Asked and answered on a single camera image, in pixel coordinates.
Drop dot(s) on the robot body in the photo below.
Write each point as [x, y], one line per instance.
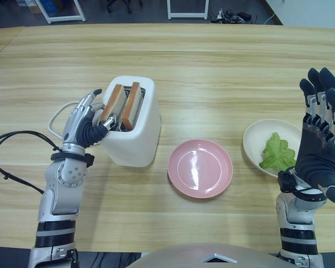
[184, 257]

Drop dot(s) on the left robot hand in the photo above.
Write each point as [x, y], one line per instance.
[75, 125]

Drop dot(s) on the green lettuce leaf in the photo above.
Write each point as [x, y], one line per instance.
[277, 153]

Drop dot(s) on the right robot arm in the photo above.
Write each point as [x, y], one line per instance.
[296, 217]

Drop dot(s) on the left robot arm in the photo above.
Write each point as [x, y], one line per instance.
[61, 195]

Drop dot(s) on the cream toaster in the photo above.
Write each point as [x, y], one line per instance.
[139, 145]

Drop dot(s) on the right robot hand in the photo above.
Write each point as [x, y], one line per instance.
[316, 156]

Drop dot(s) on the cream plate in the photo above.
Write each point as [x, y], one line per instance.
[257, 136]

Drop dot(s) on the white metal frame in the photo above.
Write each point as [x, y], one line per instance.
[187, 16]
[48, 15]

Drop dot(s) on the bread slice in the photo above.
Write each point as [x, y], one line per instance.
[115, 102]
[132, 106]

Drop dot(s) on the pink plate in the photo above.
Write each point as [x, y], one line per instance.
[200, 169]

